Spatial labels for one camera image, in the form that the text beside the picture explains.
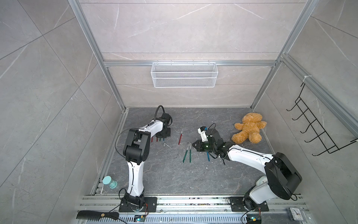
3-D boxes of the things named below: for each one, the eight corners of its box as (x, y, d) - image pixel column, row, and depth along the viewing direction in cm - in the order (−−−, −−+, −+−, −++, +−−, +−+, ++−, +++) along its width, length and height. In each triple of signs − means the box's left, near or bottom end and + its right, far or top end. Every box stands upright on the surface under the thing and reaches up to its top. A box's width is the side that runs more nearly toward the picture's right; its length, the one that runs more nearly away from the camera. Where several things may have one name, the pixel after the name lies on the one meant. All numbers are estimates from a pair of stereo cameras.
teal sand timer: (108, 188, 81) (101, 184, 73) (111, 180, 84) (104, 175, 76) (116, 188, 81) (109, 184, 73) (118, 180, 84) (112, 175, 76)
